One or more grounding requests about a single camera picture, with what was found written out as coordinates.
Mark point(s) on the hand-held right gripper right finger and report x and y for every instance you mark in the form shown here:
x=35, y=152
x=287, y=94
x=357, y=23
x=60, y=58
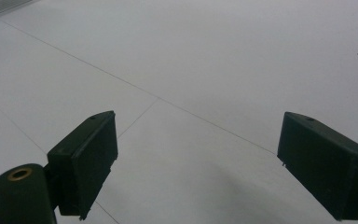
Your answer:
x=323, y=161

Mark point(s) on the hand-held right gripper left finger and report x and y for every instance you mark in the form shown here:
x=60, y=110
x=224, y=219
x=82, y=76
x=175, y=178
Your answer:
x=84, y=165

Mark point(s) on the white board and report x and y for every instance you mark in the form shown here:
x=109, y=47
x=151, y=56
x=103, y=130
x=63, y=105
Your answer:
x=199, y=62

